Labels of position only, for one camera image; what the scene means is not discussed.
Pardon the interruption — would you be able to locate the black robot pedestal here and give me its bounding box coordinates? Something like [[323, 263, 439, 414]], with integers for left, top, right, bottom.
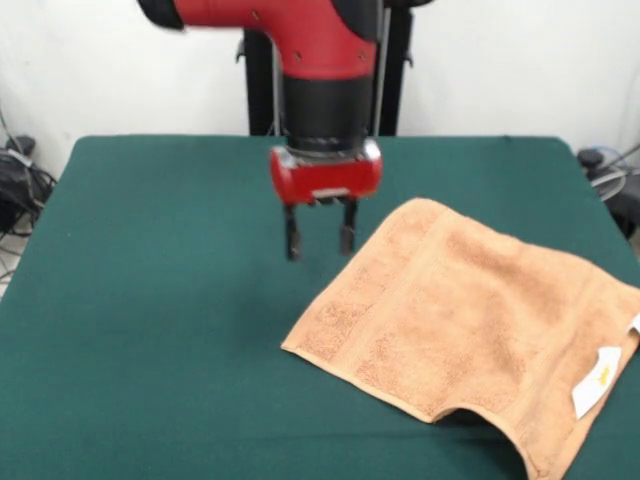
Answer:
[[234, 0, 416, 137]]

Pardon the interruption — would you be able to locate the tan towel with white label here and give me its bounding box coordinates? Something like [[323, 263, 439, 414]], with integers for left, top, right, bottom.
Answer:
[[280, 197, 640, 480]]

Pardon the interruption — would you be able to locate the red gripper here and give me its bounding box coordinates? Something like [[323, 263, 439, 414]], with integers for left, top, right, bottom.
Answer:
[[269, 138, 385, 262]]

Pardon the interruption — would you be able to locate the black cable tangle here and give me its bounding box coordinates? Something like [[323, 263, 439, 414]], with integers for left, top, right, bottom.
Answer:
[[0, 147, 59, 241]]

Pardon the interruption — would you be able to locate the dark green table cloth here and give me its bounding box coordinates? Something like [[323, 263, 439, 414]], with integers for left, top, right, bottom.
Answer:
[[0, 134, 640, 480]]

